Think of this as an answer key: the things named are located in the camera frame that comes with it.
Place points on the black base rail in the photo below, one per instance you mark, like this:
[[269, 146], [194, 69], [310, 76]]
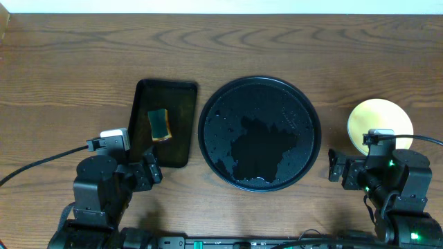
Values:
[[237, 243]]

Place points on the yellow plate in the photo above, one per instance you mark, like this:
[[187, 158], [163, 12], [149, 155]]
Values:
[[377, 114]]

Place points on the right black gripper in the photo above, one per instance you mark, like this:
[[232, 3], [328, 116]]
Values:
[[354, 164]]

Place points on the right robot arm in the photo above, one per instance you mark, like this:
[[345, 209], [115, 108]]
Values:
[[396, 183]]

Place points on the green and orange sponge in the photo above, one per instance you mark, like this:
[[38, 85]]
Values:
[[160, 127]]

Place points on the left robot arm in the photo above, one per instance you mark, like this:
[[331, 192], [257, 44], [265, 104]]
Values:
[[103, 189]]

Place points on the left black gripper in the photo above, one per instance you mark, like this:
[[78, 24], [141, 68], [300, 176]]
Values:
[[146, 171]]

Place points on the black rectangular water tray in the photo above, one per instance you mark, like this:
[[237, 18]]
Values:
[[179, 98]]

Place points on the black round tray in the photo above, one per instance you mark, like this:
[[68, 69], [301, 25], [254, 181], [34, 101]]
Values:
[[259, 134]]

